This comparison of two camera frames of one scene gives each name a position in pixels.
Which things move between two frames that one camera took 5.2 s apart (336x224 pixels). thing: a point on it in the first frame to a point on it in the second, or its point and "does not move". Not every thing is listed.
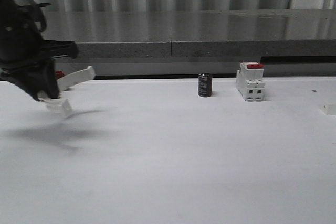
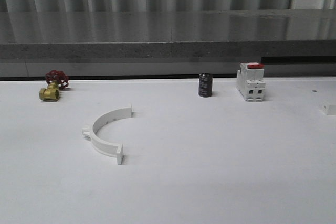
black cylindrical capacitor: x=205 y=84 does not move
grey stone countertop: x=196 y=33 does not move
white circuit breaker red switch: x=250 y=81 does not move
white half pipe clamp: x=63 y=83 to x=102 y=147
